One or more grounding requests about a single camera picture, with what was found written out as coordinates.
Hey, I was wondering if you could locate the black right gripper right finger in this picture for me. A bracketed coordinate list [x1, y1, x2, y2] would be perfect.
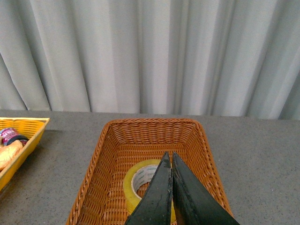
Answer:
[172, 152, 238, 225]

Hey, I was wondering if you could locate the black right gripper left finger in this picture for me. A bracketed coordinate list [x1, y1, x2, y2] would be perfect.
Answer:
[124, 151, 173, 225]

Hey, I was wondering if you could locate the yellow tape roll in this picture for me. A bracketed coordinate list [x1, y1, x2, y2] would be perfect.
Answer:
[123, 158, 176, 223]

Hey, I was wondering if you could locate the brown wicker basket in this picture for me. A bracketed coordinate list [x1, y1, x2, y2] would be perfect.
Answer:
[67, 118, 231, 225]

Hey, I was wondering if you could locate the yellow wicker basket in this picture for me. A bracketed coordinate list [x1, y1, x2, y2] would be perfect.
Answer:
[0, 117, 50, 189]

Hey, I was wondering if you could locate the grey curtain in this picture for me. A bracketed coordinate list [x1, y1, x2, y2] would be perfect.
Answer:
[0, 0, 300, 120]

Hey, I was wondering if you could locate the golden bread loaf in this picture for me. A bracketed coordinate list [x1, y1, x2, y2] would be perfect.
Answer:
[0, 140, 23, 171]

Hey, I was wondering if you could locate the red labelled bottle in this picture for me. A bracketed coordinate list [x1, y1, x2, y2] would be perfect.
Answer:
[0, 127, 29, 146]

